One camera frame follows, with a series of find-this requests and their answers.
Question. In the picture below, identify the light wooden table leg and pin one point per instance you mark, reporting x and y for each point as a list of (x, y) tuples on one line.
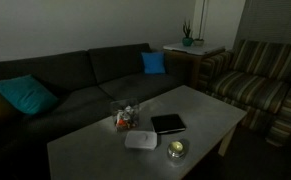
[(226, 141)]

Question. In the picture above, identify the striped armchair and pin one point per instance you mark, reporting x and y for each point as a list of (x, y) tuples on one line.
[(251, 83)]

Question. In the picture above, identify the clear container with snacks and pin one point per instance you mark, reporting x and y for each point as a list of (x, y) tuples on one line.
[(125, 115)]

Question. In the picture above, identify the white container lid with button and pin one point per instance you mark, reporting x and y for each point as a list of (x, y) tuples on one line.
[(140, 140)]

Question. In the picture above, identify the glass candle jar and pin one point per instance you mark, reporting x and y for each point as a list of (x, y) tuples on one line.
[(176, 149)]

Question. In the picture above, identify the grey window blinds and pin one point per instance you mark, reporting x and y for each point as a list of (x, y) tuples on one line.
[(271, 20)]

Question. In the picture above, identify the blue cushion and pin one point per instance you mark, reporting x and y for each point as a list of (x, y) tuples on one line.
[(153, 62)]

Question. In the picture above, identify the wooden side table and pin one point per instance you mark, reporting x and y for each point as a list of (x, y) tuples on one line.
[(193, 66)]

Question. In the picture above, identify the teal cushion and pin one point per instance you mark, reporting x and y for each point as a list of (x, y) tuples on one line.
[(25, 95)]

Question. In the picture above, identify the white board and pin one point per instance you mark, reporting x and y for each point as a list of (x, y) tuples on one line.
[(193, 48)]

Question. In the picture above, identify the black tablet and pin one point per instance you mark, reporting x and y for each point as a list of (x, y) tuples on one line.
[(167, 123)]

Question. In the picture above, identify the white pot with tall stems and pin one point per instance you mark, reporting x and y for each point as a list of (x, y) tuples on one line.
[(198, 42)]

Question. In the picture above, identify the dark grey sofa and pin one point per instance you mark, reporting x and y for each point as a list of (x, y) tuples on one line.
[(85, 96)]

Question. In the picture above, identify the teal pot with plant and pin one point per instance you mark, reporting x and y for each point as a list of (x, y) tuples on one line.
[(187, 41)]

